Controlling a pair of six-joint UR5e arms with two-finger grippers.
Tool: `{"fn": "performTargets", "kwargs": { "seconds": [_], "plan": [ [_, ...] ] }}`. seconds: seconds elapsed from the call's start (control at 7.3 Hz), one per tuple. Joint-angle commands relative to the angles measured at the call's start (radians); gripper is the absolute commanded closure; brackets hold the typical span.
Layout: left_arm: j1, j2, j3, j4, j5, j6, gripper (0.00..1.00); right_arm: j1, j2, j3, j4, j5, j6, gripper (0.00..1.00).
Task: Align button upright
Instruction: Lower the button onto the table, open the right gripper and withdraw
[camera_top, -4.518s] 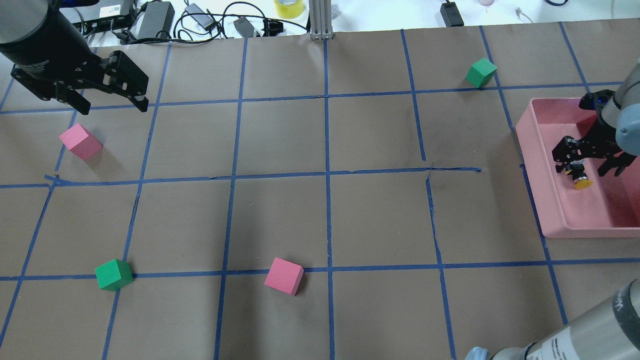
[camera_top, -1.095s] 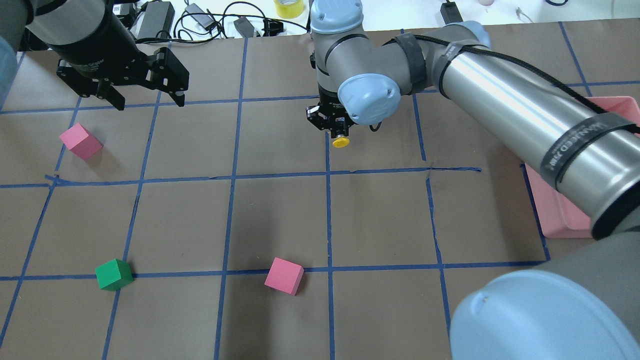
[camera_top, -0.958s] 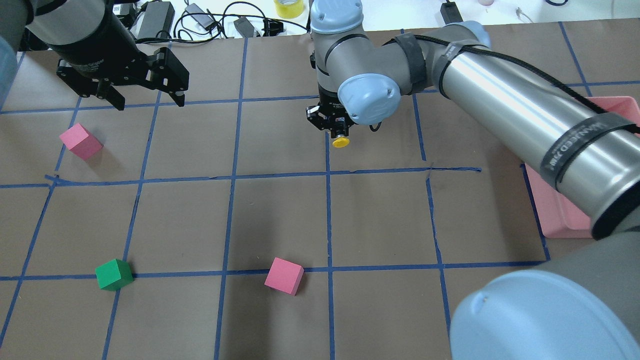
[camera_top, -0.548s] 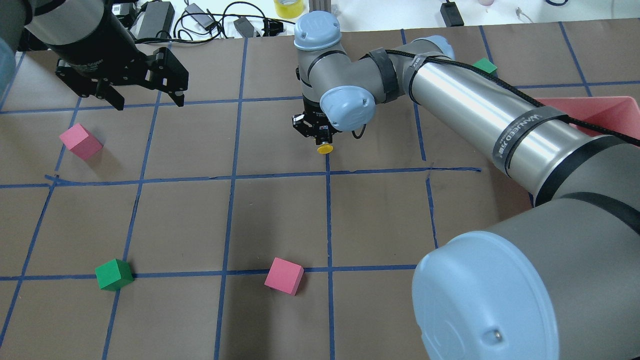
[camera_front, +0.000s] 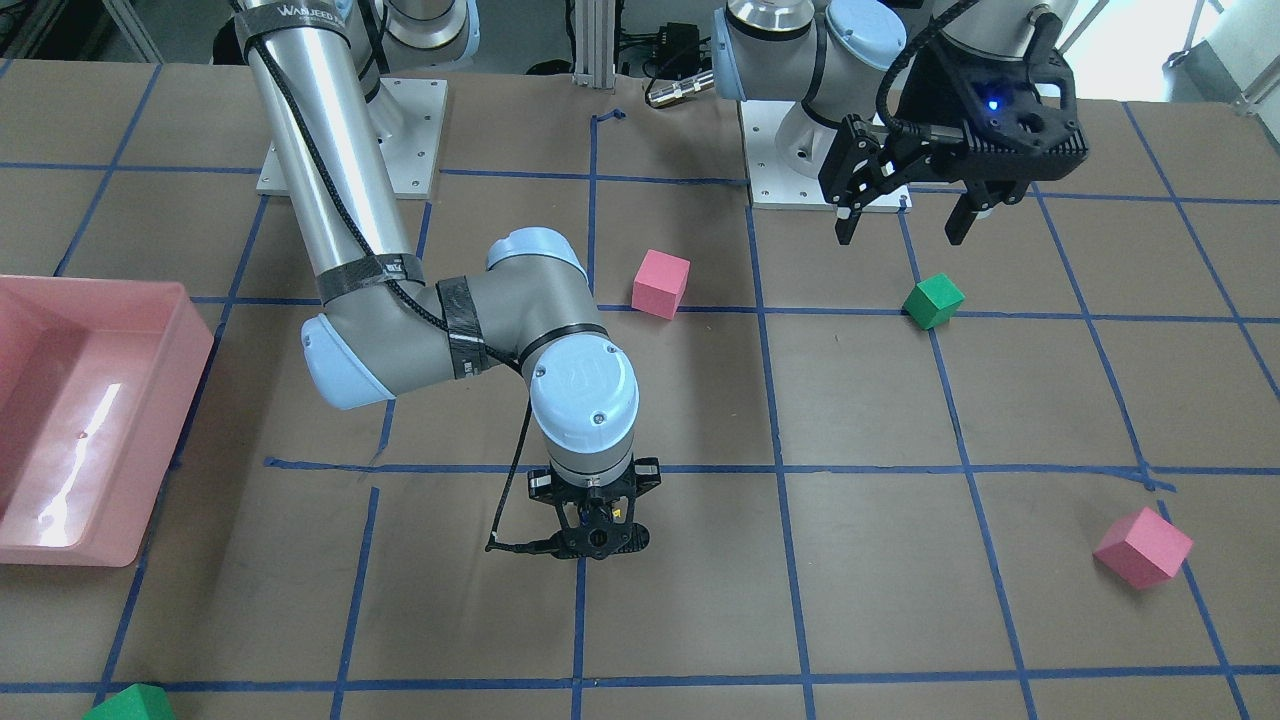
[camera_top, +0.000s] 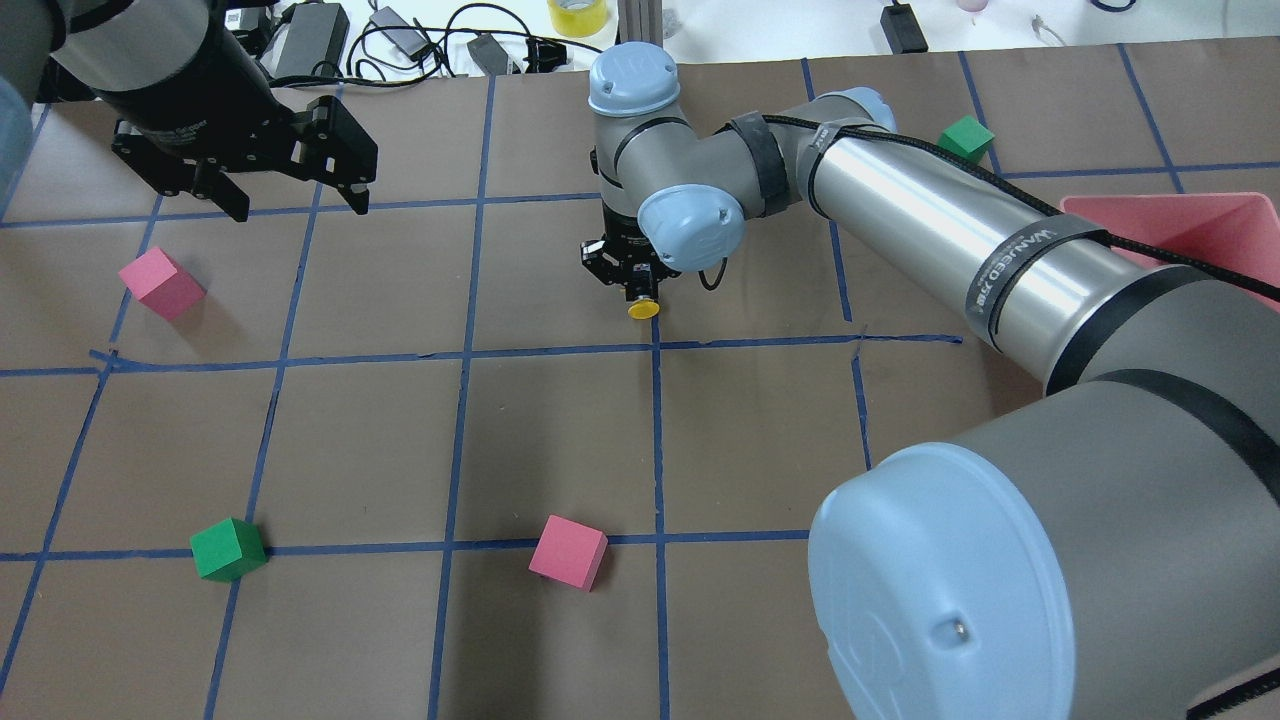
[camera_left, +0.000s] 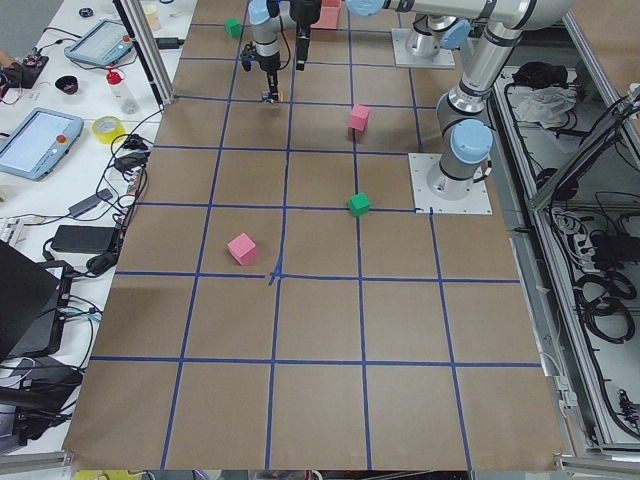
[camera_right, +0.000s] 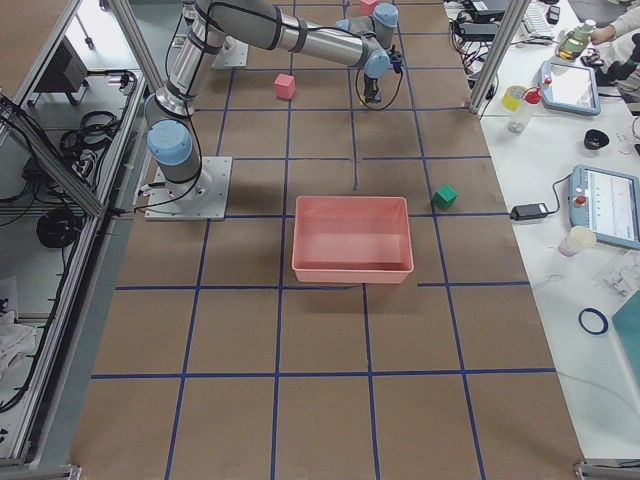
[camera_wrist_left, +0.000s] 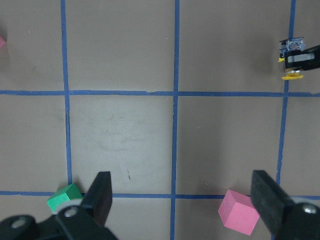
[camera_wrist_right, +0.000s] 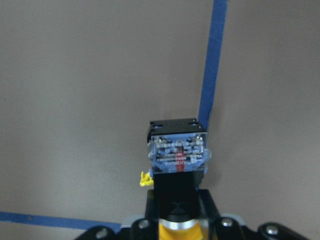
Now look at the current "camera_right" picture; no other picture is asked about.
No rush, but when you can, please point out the black round cap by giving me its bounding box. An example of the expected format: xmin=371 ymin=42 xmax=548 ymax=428
xmin=583 ymin=129 xmax=610 ymax=151

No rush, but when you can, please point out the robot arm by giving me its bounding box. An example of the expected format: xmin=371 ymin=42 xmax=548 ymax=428
xmin=144 ymin=1 xmax=404 ymax=207

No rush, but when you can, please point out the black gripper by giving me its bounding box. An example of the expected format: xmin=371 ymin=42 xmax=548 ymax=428
xmin=364 ymin=75 xmax=381 ymax=100

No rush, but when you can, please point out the pink cube centre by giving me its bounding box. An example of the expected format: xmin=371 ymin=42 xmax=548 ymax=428
xmin=273 ymin=74 xmax=296 ymax=100

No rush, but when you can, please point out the teach pendant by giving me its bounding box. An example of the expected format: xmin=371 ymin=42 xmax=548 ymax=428
xmin=539 ymin=60 xmax=601 ymax=116
xmin=568 ymin=165 xmax=639 ymax=250

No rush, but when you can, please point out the yellow tape roll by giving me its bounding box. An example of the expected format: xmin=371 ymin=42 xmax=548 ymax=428
xmin=501 ymin=85 xmax=527 ymax=112

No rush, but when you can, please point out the teach pendant near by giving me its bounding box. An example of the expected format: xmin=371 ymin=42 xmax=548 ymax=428
xmin=568 ymin=165 xmax=639 ymax=250

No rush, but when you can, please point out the yellow liquid bottle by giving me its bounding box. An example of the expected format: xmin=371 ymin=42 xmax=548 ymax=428
xmin=555 ymin=19 xmax=596 ymax=61

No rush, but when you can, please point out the pink cube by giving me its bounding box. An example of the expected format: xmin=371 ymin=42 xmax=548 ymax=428
xmin=359 ymin=0 xmax=379 ymax=16
xmin=273 ymin=74 xmax=296 ymax=100

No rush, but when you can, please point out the black power adapter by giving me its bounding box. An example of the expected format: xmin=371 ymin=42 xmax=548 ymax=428
xmin=509 ymin=203 xmax=549 ymax=221

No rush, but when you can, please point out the pink plastic bin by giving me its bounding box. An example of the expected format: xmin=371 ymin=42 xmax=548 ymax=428
xmin=292 ymin=196 xmax=414 ymax=284

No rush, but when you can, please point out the teach pendant far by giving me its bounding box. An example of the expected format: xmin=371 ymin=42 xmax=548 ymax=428
xmin=539 ymin=60 xmax=601 ymax=116

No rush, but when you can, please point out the green cube near bin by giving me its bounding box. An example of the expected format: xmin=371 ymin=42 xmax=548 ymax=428
xmin=432 ymin=184 xmax=458 ymax=210

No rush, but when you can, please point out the clear plastic bottle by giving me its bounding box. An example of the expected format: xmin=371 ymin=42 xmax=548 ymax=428
xmin=507 ymin=86 xmax=542 ymax=134

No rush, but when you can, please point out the translucent cup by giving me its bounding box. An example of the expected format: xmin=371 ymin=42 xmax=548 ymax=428
xmin=558 ymin=225 xmax=597 ymax=257

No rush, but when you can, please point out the aluminium frame post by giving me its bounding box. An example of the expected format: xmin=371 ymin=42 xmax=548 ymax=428
xmin=467 ymin=0 xmax=529 ymax=114

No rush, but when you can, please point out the blue tape ring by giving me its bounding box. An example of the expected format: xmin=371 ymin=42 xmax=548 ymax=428
xmin=578 ymin=308 xmax=609 ymax=336

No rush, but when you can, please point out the pink cube far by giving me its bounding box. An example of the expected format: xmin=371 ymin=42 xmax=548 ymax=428
xmin=359 ymin=0 xmax=379 ymax=16

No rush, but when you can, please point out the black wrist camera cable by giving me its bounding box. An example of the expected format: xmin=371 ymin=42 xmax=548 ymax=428
xmin=354 ymin=47 xmax=405 ymax=111

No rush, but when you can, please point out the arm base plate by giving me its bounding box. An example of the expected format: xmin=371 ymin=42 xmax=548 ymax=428
xmin=144 ymin=156 xmax=232 ymax=221

